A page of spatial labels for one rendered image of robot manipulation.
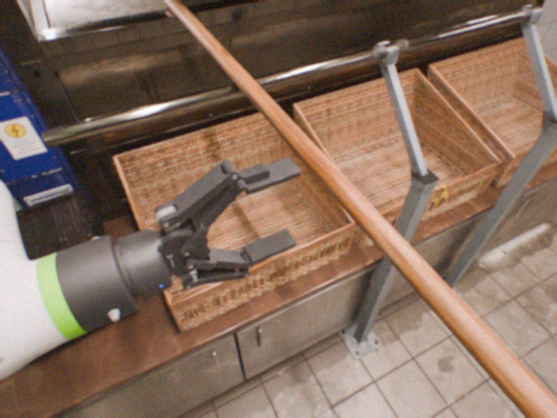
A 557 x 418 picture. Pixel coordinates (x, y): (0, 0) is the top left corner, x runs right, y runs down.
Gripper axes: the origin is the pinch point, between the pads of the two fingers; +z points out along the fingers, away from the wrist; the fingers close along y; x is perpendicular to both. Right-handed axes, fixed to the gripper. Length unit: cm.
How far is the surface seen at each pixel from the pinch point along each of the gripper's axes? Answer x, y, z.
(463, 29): -32, 0, 67
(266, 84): -32.3, 1.3, 13.4
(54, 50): -70, 2, -22
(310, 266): -21, 56, 21
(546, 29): -68, 33, 174
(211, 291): -21, 46, -9
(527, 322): 17, 118, 115
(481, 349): 25.3, -1.1, 7.0
